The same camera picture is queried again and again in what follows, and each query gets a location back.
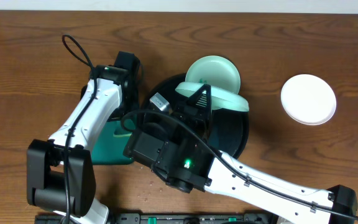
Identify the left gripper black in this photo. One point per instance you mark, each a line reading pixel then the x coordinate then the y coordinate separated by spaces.
pixel 117 125

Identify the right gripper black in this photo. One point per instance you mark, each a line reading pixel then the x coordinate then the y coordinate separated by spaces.
pixel 191 113

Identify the mint plate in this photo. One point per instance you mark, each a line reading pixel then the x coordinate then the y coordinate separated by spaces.
pixel 220 98
pixel 216 71

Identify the white plate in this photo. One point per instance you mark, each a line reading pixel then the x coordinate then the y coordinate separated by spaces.
pixel 308 99

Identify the green yellow sponge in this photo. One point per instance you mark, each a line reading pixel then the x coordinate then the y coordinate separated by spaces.
pixel 121 133

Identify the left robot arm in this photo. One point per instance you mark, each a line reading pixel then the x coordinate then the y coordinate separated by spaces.
pixel 60 174

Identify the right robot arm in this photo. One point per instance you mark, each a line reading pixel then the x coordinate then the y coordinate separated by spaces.
pixel 191 139

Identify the round black tray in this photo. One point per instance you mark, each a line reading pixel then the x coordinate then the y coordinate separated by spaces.
pixel 230 129

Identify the rectangular black green tray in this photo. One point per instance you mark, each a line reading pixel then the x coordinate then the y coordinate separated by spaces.
pixel 110 149

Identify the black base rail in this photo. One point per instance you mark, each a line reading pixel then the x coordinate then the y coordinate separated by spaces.
pixel 138 218

